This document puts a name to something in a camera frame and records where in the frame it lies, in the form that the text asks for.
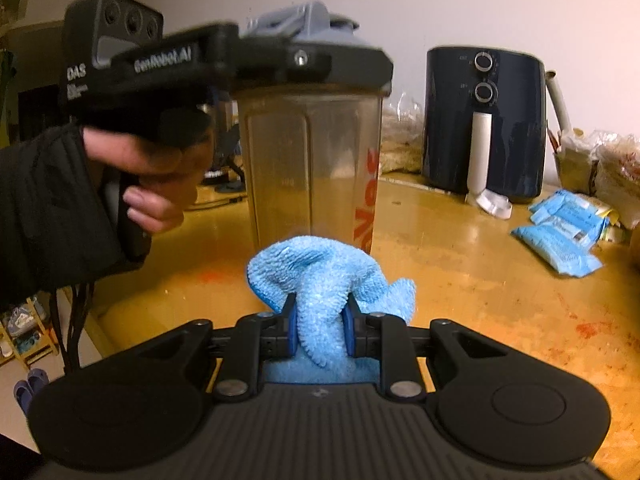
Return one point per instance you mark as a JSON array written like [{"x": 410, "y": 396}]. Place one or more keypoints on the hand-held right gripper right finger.
[{"x": 348, "y": 330}]

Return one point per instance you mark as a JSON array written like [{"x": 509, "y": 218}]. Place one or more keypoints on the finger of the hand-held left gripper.
[{"x": 340, "y": 67}]

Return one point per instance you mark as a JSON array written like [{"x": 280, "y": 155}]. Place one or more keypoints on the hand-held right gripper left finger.
[{"x": 289, "y": 330}]

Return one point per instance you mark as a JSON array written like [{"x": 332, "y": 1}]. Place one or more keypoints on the blue microfiber cloth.
[{"x": 320, "y": 280}]

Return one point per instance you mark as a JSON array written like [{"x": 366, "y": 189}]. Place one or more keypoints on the clear shaker bottle grey lid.
[{"x": 280, "y": 160}]

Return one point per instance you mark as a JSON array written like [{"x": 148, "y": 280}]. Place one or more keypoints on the person's left hand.
[{"x": 150, "y": 160}]

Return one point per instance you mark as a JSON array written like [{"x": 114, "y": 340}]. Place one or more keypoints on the clear bag with brown paper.
[{"x": 400, "y": 150}]

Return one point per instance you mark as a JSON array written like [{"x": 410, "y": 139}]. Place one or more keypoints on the black air fryer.
[{"x": 510, "y": 125}]

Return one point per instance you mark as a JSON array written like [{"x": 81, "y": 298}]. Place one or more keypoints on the white paper roll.
[{"x": 556, "y": 100}]

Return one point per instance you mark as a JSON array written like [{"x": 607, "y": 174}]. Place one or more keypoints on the olive plastic bag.
[{"x": 575, "y": 170}]

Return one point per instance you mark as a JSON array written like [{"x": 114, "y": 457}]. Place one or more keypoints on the blue slipper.
[
  {"x": 22, "y": 397},
  {"x": 37, "y": 380}
]

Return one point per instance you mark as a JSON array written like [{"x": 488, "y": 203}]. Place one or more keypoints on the wooden shoe rack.
[{"x": 30, "y": 330}]

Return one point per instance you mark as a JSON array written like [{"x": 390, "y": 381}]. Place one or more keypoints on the yellow packet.
[{"x": 612, "y": 225}]

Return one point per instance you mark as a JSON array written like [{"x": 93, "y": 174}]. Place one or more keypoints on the clear bag of paper plates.
[{"x": 620, "y": 170}]

